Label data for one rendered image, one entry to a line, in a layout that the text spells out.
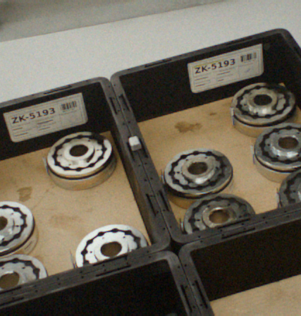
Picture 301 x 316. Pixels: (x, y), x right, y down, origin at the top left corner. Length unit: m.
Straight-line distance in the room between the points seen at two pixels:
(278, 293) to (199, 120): 0.38
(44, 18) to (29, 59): 1.46
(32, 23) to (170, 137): 1.98
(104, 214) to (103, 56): 0.61
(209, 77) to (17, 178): 0.35
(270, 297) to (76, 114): 0.46
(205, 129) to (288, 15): 0.54
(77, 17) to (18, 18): 0.22
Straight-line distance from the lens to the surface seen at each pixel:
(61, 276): 1.21
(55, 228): 1.42
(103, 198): 1.44
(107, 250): 1.34
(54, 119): 1.53
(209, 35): 1.97
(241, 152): 1.48
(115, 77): 1.50
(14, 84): 1.94
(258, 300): 1.27
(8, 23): 3.49
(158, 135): 1.53
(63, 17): 3.45
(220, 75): 1.55
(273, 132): 1.47
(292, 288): 1.28
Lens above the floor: 1.81
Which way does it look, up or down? 39 degrees down
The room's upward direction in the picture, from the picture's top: 10 degrees counter-clockwise
